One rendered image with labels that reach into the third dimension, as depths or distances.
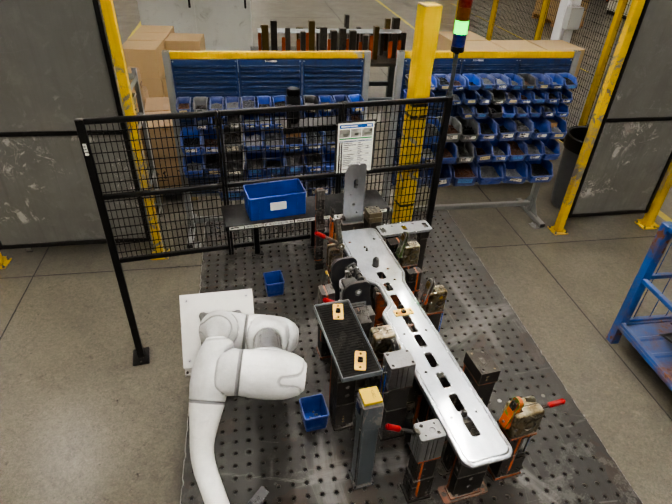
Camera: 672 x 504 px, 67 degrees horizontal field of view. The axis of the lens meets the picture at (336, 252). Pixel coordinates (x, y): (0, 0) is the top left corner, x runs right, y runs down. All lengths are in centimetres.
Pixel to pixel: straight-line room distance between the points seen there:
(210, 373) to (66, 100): 270
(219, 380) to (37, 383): 220
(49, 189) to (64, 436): 180
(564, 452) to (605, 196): 321
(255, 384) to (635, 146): 414
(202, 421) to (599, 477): 147
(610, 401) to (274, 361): 251
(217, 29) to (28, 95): 494
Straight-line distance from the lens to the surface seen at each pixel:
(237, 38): 848
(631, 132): 489
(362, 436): 173
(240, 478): 201
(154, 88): 610
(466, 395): 190
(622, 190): 518
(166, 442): 301
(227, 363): 145
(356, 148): 282
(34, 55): 379
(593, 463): 229
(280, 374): 145
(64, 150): 399
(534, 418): 187
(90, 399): 333
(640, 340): 382
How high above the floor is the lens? 241
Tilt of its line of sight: 35 degrees down
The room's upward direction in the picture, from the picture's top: 3 degrees clockwise
